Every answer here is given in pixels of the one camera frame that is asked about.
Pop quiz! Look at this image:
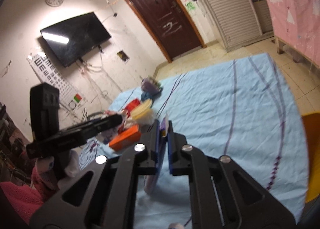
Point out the white knotted cloth bundle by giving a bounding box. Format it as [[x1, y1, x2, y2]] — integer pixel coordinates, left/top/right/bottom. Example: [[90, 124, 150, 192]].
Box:
[[131, 109, 155, 126]]

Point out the blue knitted ball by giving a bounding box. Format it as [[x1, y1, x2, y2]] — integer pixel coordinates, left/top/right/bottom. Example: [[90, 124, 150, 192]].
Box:
[[140, 92, 153, 102]]

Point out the white louvered wardrobe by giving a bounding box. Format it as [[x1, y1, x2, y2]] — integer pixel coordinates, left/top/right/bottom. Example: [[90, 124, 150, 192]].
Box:
[[201, 0, 273, 52]]

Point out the dark brown door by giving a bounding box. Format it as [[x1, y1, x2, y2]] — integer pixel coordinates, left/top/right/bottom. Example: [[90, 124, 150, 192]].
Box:
[[125, 0, 206, 63]]

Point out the round wall clock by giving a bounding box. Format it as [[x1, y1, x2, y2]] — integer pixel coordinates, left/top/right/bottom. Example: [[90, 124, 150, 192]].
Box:
[[46, 0, 63, 7]]

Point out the yellow trash bin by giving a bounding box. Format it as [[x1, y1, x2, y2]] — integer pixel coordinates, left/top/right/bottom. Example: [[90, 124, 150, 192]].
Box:
[[302, 112, 320, 203]]

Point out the eye chart poster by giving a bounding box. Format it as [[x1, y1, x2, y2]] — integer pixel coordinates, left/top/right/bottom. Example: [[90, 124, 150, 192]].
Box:
[[27, 52, 86, 111]]

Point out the pink tree-print curtain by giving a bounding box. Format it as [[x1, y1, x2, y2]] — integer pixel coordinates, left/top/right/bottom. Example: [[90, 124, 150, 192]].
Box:
[[267, 0, 319, 66]]

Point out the red hello kitty bag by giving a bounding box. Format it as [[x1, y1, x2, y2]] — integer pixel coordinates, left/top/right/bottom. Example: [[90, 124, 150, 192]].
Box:
[[123, 98, 141, 117]]

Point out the purple knitted doll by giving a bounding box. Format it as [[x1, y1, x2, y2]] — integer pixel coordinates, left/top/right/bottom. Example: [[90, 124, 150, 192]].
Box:
[[141, 77, 162, 96]]

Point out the orange box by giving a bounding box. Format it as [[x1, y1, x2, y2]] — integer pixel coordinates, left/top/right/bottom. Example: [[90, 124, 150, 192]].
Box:
[[108, 124, 142, 152]]

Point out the black wall television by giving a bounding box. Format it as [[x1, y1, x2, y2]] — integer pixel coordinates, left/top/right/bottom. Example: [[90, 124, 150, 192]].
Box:
[[40, 13, 111, 67]]

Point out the purple white wrapper packet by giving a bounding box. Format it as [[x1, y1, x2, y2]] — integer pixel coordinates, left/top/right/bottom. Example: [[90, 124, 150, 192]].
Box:
[[144, 114, 169, 195]]

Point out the light blue bed sheet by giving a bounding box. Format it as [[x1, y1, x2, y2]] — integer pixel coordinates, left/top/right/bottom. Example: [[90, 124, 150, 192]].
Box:
[[78, 53, 309, 229]]

